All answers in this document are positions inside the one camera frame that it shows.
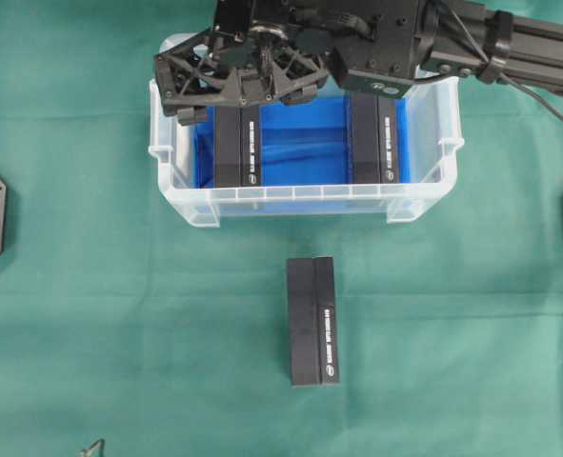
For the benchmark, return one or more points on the blue liner in case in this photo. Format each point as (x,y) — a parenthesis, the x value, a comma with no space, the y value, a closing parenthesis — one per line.
(308,144)

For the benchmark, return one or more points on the black camera box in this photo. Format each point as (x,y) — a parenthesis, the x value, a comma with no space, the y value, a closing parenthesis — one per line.
(313,338)
(237,147)
(373,139)

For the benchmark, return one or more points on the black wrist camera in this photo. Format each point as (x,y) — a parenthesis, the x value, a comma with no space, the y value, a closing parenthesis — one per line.
(354,70)

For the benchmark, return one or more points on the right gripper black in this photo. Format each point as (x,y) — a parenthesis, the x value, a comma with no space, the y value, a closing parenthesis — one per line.
(259,52)

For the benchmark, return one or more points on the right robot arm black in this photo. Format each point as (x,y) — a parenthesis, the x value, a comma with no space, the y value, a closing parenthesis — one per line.
(465,39)

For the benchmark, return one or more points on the clear plastic storage case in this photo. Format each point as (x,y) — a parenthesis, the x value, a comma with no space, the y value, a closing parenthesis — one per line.
(431,140)

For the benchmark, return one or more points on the small metal bracket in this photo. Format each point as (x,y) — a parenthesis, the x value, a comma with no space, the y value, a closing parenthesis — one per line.
(96,449)

